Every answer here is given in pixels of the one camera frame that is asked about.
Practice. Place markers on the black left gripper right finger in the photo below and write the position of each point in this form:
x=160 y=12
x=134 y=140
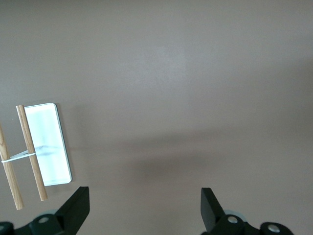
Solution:
x=212 y=213

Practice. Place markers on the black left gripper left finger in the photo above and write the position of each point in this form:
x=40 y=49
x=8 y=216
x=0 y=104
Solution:
x=73 y=210

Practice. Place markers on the white rack with wooden bars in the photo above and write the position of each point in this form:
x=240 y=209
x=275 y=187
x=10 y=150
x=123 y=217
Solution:
x=49 y=142

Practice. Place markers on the brown table cover sheet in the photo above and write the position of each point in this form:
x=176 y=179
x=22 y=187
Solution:
x=171 y=73

